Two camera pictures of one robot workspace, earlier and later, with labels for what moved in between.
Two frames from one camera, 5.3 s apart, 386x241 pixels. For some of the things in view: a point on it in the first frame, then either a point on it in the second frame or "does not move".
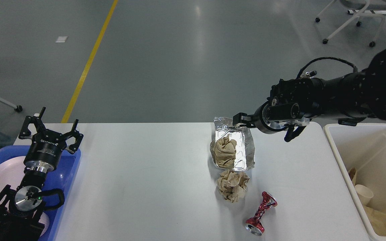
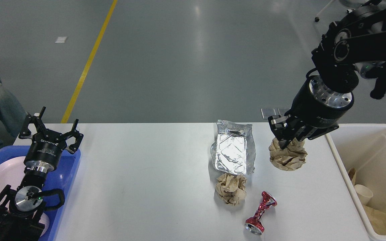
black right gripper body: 274,116 → 316,110
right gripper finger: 290,135 → 315,132
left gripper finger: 25,133 does not move
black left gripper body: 44,152 does not move
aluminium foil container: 245,149 does not move
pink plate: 9,171 does not move
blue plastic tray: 61,177 does not move
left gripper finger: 74,147 does not move
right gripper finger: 242,119 → 282,128
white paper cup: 365,194 does not move
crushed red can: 254,225 does not move
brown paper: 225,152 → 292,158
